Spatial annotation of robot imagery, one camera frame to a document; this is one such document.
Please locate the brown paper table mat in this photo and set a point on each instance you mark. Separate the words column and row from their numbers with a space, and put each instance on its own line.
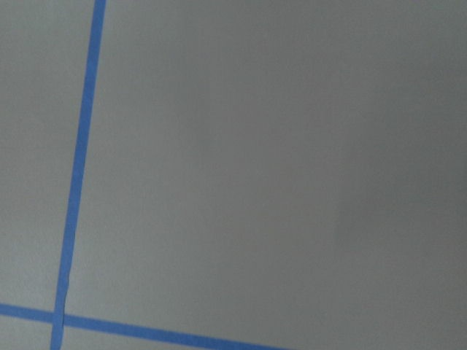
column 290, row 174

